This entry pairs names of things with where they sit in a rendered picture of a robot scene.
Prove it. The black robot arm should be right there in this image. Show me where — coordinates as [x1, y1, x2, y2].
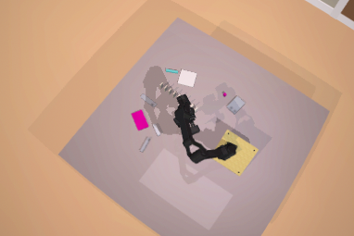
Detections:
[173, 94, 237, 164]

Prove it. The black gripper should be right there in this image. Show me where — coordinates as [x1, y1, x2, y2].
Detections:
[189, 119, 200, 135]

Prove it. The magenta flat square slab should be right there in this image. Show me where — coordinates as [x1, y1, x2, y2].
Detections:
[131, 110, 148, 131]

